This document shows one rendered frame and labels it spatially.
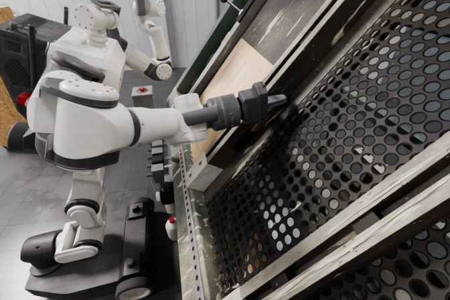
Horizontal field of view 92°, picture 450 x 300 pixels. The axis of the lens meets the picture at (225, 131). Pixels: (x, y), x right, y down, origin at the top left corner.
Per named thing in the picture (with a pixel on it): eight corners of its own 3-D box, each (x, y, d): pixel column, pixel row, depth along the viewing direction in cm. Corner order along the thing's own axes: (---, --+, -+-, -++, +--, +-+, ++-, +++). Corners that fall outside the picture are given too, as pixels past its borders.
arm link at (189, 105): (223, 129, 62) (184, 139, 61) (214, 92, 62) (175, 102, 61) (229, 128, 51) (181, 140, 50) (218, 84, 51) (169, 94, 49)
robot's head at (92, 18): (71, 31, 63) (73, -2, 59) (98, 31, 72) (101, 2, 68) (92, 41, 63) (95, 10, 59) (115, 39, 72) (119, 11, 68)
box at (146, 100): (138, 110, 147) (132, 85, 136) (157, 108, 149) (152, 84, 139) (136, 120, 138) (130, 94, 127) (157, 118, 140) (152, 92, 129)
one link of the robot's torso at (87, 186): (64, 224, 103) (47, 149, 78) (75, 193, 116) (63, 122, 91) (101, 221, 108) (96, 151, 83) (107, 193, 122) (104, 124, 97)
